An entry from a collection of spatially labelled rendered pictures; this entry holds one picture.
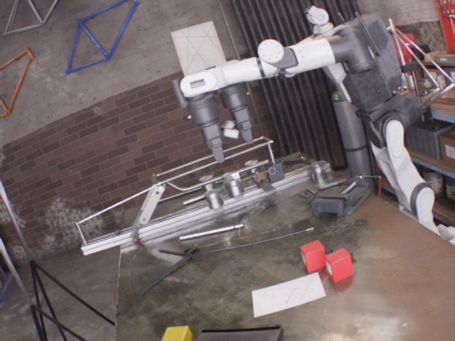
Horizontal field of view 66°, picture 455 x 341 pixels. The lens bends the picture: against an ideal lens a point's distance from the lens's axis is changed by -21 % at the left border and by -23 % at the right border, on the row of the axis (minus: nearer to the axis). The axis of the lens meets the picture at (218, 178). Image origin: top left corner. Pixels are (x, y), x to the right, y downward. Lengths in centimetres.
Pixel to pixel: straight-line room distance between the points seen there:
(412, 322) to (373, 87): 97
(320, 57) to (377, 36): 31
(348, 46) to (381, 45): 24
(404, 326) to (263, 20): 341
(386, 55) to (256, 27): 241
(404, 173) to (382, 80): 40
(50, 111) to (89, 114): 45
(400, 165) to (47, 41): 349
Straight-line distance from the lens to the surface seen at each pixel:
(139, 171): 414
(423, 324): 71
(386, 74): 151
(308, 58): 126
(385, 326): 72
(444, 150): 255
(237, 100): 141
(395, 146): 158
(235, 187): 138
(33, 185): 435
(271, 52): 124
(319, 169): 142
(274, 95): 383
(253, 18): 379
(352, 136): 319
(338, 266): 86
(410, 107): 164
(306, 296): 85
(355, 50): 128
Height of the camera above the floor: 137
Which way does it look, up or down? 16 degrees down
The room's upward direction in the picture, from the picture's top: 18 degrees counter-clockwise
